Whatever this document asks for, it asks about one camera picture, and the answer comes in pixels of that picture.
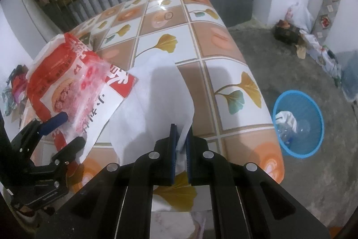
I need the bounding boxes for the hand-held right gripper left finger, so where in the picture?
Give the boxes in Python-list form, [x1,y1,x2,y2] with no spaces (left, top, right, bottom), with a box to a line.
[36,124,179,239]

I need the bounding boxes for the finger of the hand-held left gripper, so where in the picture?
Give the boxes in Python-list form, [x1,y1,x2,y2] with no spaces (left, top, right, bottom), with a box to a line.
[50,138,86,165]
[39,112,69,136]

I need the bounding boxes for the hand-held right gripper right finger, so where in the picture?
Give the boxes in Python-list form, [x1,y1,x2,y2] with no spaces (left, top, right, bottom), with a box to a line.
[187,129,327,239]

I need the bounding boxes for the red and white food bag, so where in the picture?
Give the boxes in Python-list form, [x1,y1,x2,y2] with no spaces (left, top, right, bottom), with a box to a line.
[26,32,139,164]

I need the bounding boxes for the white tissue sheet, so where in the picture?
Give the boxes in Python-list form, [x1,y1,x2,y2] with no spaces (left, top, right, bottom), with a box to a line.
[109,54,196,175]

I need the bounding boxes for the blue plastic basket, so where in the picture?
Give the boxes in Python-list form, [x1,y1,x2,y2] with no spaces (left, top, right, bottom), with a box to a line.
[273,90,325,159]

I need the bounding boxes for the clear red-print plastic bag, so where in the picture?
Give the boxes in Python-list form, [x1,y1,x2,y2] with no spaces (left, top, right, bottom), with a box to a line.
[63,54,112,133]

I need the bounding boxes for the colourful packets pile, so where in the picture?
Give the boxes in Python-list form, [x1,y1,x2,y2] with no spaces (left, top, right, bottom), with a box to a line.
[1,64,28,116]

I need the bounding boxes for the ginkgo-print tablecloth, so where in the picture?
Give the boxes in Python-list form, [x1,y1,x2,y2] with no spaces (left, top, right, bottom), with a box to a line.
[26,0,286,239]

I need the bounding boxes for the white crumpled wrapper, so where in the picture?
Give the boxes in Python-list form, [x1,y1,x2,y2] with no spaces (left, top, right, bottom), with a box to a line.
[275,111,297,133]

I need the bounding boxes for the grey cabinet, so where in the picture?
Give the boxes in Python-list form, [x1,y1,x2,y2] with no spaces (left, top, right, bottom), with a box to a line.
[170,0,256,28]

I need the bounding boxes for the printed cloth bundle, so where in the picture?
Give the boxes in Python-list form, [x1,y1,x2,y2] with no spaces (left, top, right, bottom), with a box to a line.
[300,32,343,80]

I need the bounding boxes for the translucent plastic bag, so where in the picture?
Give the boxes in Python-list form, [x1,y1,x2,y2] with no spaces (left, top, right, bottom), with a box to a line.
[285,1,314,32]

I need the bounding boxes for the blue-grey bag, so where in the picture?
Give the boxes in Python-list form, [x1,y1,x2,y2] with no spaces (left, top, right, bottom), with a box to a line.
[340,50,358,102]

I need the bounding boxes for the patterned folding board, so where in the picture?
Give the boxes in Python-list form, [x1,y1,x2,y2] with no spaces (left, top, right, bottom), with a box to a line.
[312,0,344,38]

